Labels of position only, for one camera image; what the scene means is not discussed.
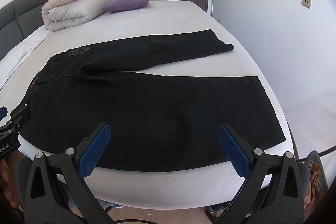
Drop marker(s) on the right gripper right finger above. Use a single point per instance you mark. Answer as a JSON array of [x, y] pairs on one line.
[[272, 188]]

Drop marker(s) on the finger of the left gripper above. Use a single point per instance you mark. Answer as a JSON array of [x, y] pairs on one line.
[[3, 112]]

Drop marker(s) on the purple pillow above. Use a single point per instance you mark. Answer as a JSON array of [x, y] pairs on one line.
[[125, 5]]

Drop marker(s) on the beige wall socket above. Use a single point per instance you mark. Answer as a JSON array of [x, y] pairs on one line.
[[306, 3]]

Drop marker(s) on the black mesh chair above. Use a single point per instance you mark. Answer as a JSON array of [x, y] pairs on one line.
[[318, 197]]

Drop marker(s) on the person's left hand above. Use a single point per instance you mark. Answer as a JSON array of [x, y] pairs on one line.
[[9, 190]]

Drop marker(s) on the folded beige duvet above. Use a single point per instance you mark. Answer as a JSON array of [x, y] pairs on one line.
[[60, 14]]

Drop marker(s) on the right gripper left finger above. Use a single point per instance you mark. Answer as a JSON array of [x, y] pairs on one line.
[[45, 201]]

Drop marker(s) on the black jeans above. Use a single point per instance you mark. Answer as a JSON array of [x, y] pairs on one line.
[[159, 123]]

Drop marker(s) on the grey upholstered headboard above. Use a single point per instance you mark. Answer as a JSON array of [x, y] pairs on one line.
[[19, 19]]

